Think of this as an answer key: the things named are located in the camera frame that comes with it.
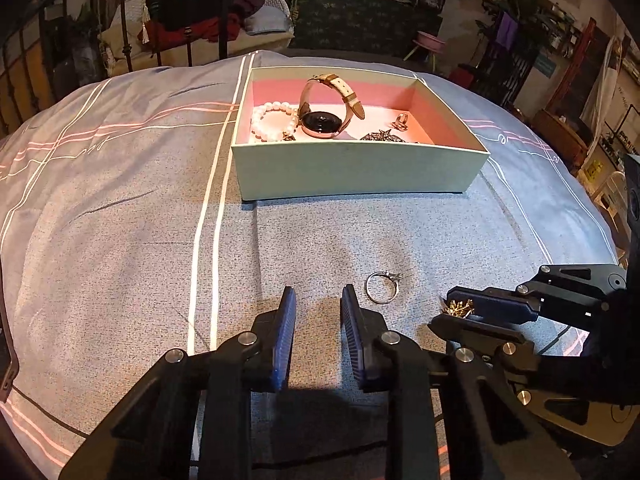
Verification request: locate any dark metal chain necklace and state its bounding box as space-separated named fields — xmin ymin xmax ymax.
xmin=359 ymin=128 xmax=409 ymax=144

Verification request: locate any small gold earring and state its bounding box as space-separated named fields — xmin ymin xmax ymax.
xmin=440 ymin=297 xmax=474 ymax=318

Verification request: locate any large green plant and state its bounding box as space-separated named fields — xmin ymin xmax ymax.
xmin=476 ymin=0 xmax=555 ymax=61

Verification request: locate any green floral covered cabinet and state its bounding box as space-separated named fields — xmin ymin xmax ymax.
xmin=290 ymin=0 xmax=442 ymax=58

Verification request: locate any white hanging swing chair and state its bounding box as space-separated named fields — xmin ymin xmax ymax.
xmin=100 ymin=0 xmax=294 ymax=77

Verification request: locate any pink small stool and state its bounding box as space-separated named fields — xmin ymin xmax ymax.
xmin=404 ymin=32 xmax=446 ymax=73

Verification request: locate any gold watch beige strap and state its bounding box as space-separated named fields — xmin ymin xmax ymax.
xmin=296 ymin=71 xmax=367 ymax=140

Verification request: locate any silver ring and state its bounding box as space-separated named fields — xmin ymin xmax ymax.
xmin=364 ymin=270 xmax=404 ymax=306

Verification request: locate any mint green jewelry box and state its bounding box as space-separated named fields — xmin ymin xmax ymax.
xmin=232 ymin=65 xmax=489 ymax=202

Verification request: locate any white pearl bracelet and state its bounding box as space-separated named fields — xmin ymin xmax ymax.
xmin=249 ymin=100 xmax=301 ymax=143

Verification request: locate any red clothes pile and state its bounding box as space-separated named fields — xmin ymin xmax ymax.
xmin=137 ymin=15 xmax=220 ymax=51

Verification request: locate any black iron bed frame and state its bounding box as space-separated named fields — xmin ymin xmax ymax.
xmin=1 ymin=0 xmax=229 ymax=136

